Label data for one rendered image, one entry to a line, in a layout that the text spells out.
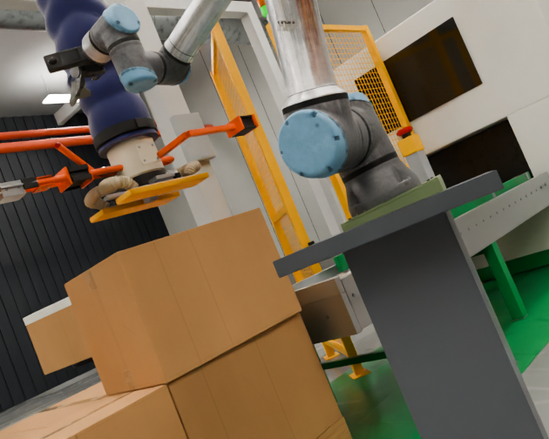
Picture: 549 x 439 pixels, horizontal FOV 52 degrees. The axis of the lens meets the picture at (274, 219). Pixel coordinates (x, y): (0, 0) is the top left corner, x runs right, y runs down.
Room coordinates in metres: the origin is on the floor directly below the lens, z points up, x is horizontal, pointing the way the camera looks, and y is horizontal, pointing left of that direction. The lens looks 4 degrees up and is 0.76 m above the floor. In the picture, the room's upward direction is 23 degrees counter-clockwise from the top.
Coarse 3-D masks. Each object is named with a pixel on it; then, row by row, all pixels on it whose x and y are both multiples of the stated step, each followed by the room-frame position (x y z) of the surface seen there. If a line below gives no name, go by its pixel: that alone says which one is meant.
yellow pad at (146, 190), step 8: (176, 176) 1.96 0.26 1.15; (192, 176) 1.96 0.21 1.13; (200, 176) 1.99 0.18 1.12; (208, 176) 2.01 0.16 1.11; (144, 184) 1.86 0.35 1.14; (152, 184) 1.84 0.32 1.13; (160, 184) 1.86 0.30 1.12; (168, 184) 1.88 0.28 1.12; (176, 184) 1.90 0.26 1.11; (184, 184) 1.95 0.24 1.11; (192, 184) 2.01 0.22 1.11; (128, 192) 1.77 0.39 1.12; (136, 192) 1.78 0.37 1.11; (144, 192) 1.82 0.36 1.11; (152, 192) 1.88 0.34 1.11; (160, 192) 1.93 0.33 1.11; (120, 200) 1.81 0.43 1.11; (128, 200) 1.84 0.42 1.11
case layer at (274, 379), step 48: (288, 336) 1.99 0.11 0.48; (96, 384) 2.48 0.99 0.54; (192, 384) 1.68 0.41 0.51; (240, 384) 1.79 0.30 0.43; (288, 384) 1.93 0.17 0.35; (0, 432) 2.15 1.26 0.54; (48, 432) 1.63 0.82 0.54; (96, 432) 1.46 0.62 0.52; (144, 432) 1.54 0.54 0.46; (192, 432) 1.64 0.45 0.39; (240, 432) 1.75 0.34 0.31; (288, 432) 1.87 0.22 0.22
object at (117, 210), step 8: (168, 192) 2.13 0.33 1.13; (176, 192) 2.13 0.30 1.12; (136, 200) 2.02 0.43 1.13; (160, 200) 2.08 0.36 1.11; (168, 200) 2.15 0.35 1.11; (112, 208) 1.92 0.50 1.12; (120, 208) 1.95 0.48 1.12; (128, 208) 1.97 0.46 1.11; (136, 208) 2.04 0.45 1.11; (144, 208) 2.10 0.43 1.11; (96, 216) 1.93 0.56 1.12; (104, 216) 1.93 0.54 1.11; (112, 216) 2.00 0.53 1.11
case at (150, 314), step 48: (192, 240) 1.80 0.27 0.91; (240, 240) 1.94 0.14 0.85; (96, 288) 1.75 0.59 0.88; (144, 288) 1.65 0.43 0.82; (192, 288) 1.76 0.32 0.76; (240, 288) 1.88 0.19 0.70; (288, 288) 2.03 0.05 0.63; (96, 336) 1.84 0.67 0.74; (144, 336) 1.64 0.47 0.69; (192, 336) 1.71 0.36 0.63; (240, 336) 1.83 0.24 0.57; (144, 384) 1.71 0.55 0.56
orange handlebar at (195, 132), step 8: (200, 128) 1.88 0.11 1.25; (208, 128) 1.90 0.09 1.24; (216, 128) 1.93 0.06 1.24; (224, 128) 1.95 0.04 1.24; (232, 128) 1.98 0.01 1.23; (184, 136) 1.84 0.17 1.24; (192, 136) 1.85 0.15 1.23; (168, 144) 1.90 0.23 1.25; (176, 144) 1.88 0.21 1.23; (160, 152) 1.94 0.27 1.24; (168, 152) 1.94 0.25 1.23; (168, 160) 2.06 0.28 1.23; (104, 168) 1.86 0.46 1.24; (112, 168) 1.88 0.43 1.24; (120, 168) 1.90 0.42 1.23; (48, 176) 1.71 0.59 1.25; (56, 176) 1.73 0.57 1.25; (64, 176) 1.75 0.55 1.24; (96, 176) 1.88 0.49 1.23; (104, 176) 1.90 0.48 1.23; (40, 184) 1.69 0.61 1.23; (48, 184) 1.71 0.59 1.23; (56, 184) 1.77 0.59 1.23; (32, 192) 1.72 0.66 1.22
